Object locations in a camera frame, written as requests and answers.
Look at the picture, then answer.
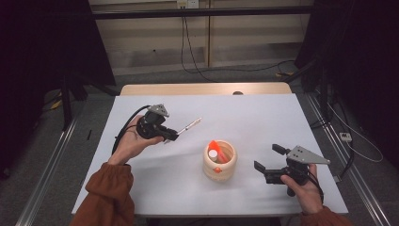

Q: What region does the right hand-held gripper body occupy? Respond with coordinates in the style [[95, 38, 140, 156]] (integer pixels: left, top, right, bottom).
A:
[[264, 145, 331, 198]]

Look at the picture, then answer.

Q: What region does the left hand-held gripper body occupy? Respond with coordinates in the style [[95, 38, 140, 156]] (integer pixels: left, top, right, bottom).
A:
[[136, 104, 170, 141]]

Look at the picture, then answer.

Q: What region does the orange and pink highlighter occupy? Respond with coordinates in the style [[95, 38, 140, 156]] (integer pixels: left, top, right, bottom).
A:
[[207, 139, 230, 165]]

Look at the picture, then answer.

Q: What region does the cream ringed pen holder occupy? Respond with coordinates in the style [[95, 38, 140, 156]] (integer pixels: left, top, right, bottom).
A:
[[202, 139, 238, 183]]

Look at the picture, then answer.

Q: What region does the person's right hand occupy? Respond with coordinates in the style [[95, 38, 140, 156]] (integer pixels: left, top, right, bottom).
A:
[[280, 163, 325, 216]]

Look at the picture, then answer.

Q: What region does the person's left hand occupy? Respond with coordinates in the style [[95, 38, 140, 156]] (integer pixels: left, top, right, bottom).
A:
[[107, 115, 165, 167]]

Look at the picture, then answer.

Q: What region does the wooden table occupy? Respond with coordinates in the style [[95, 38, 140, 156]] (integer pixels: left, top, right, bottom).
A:
[[120, 82, 293, 96]]

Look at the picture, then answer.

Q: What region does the white table board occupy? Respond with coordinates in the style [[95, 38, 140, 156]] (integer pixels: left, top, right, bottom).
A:
[[71, 93, 349, 218]]

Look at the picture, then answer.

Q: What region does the black metal stand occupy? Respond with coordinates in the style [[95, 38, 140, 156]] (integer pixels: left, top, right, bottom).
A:
[[281, 56, 333, 123], [59, 74, 120, 131]]

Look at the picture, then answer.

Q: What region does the black curtain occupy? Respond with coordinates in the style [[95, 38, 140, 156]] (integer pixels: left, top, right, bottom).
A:
[[0, 0, 117, 177], [295, 0, 399, 161]]

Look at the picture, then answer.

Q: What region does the black horizontal bar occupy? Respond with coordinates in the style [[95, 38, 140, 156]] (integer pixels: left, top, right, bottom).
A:
[[92, 5, 314, 21]]

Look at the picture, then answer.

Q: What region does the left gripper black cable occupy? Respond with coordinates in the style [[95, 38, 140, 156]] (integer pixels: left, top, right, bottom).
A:
[[111, 105, 152, 155]]

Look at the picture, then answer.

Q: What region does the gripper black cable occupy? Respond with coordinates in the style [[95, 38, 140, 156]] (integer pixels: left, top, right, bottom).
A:
[[111, 105, 152, 155], [309, 173, 325, 205]]

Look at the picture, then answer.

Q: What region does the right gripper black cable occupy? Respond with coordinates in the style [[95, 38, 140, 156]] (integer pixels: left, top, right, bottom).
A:
[[309, 173, 325, 205]]

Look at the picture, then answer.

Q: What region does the aluminium floor rail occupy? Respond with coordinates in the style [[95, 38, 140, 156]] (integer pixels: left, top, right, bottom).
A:
[[15, 116, 79, 226], [305, 93, 391, 226]]

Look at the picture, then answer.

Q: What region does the white floor cable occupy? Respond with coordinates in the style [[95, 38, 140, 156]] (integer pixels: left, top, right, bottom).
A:
[[326, 103, 384, 164]]

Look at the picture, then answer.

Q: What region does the black power cable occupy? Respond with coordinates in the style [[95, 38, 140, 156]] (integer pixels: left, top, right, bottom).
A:
[[180, 8, 295, 74], [183, 17, 217, 83]]

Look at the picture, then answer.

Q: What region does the white wall socket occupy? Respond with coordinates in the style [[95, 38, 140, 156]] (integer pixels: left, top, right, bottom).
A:
[[176, 0, 200, 9]]

